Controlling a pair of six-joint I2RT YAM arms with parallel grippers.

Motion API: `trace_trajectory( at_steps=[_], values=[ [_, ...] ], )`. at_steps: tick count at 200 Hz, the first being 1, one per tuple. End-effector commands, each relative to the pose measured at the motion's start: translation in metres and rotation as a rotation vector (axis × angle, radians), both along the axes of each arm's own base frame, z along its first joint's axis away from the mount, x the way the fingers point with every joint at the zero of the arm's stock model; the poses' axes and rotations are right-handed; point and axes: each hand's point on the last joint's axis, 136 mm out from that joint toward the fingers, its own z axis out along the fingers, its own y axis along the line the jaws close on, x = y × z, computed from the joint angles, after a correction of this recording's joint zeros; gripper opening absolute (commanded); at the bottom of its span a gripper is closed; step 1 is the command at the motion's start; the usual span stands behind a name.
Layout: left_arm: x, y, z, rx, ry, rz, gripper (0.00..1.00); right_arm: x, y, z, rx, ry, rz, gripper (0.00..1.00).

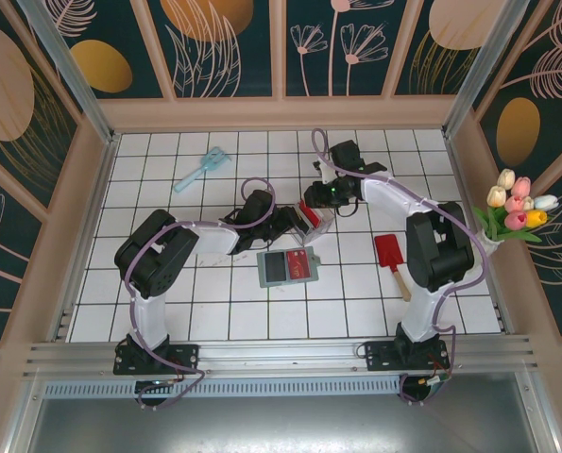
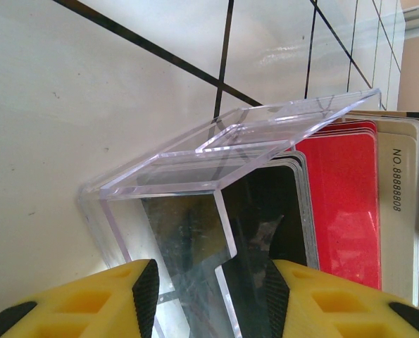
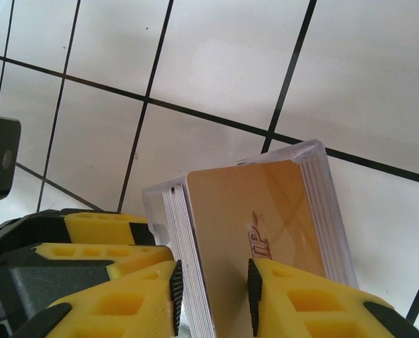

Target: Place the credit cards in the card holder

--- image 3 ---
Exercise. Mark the gold card stack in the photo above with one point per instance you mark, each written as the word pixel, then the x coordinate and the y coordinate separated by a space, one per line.
pixel 179 225

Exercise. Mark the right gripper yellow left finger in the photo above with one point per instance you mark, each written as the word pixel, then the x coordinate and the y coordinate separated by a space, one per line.
pixel 124 303

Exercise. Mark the gold VIP card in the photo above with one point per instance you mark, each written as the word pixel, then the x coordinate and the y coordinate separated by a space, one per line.
pixel 237 197

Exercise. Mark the clear acrylic card box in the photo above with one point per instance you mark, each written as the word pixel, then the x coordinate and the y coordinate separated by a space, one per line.
pixel 314 149

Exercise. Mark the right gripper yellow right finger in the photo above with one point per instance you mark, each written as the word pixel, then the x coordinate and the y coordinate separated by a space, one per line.
pixel 318 310

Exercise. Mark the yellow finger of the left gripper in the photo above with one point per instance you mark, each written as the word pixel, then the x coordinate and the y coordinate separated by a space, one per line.
pixel 100 227
pixel 89 253

